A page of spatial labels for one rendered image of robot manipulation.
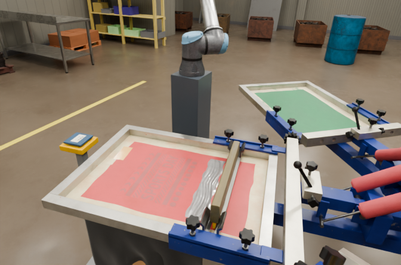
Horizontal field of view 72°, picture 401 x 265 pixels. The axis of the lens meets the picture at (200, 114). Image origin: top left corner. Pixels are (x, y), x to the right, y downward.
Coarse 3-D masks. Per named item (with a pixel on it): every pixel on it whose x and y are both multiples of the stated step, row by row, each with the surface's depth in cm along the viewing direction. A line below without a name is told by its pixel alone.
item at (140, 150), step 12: (132, 144) 135; (144, 144) 135; (132, 156) 126; (144, 156) 126; (180, 156) 127; (192, 156) 127; (204, 156) 127; (216, 156) 128; (132, 168) 118; (204, 168) 119; (240, 168) 120; (252, 168) 120; (192, 180) 112; (240, 180) 113; (252, 180) 113; (240, 192) 107
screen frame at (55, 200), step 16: (128, 128) 142; (144, 128) 143; (112, 144) 128; (192, 144) 135; (208, 144) 132; (96, 160) 118; (272, 160) 120; (80, 176) 109; (272, 176) 110; (64, 192) 101; (272, 192) 102; (48, 208) 97; (64, 208) 94; (80, 208) 93; (96, 208) 93; (272, 208) 95; (112, 224) 90; (128, 224) 88; (144, 224) 87; (160, 224) 87; (272, 224) 88; (160, 240) 86
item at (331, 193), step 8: (328, 192) 95; (336, 192) 95; (344, 192) 95; (304, 200) 96; (328, 200) 93; (336, 200) 92; (344, 200) 92; (352, 200) 92; (328, 208) 95; (336, 208) 94; (344, 208) 93; (352, 208) 92
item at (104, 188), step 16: (112, 176) 113; (128, 176) 114; (96, 192) 105; (112, 192) 105; (192, 192) 106; (144, 208) 98; (160, 208) 98; (176, 208) 98; (240, 208) 99; (224, 224) 92; (240, 224) 93
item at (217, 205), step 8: (232, 144) 118; (232, 152) 112; (232, 160) 108; (224, 168) 103; (232, 168) 105; (224, 176) 99; (224, 184) 95; (216, 192) 91; (224, 192) 92; (216, 200) 88; (224, 200) 95; (216, 208) 86; (216, 216) 88
